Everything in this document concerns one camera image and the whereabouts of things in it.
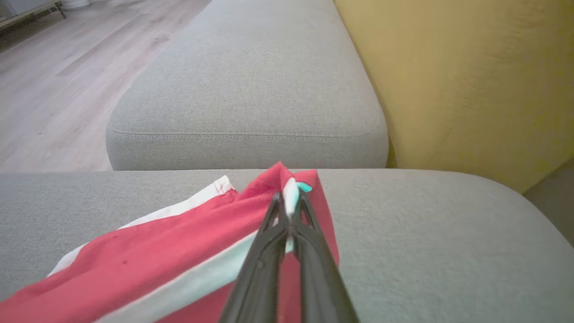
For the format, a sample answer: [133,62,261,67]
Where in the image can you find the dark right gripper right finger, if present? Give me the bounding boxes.
[291,191,359,323]

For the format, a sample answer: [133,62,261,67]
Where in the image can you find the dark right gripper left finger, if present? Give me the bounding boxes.
[220,191,290,323]

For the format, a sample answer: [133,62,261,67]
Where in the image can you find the red white-striped Bulls shorts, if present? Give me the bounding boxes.
[0,161,339,323]

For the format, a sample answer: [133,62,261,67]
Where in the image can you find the large grey sofa seat cushion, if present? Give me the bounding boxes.
[0,168,574,323]

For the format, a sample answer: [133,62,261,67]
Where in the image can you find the yellow sofa back cushion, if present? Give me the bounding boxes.
[334,0,574,194]

